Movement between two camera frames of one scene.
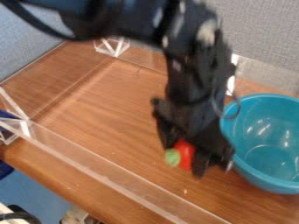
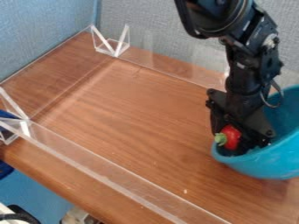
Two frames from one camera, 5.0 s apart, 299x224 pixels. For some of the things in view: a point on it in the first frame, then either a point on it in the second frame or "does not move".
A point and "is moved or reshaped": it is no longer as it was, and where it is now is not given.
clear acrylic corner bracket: x=111 y=45 does not move
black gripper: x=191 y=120 -> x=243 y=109
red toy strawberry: x=180 y=155 is moved or reshaped
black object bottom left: x=19 y=213 does not move
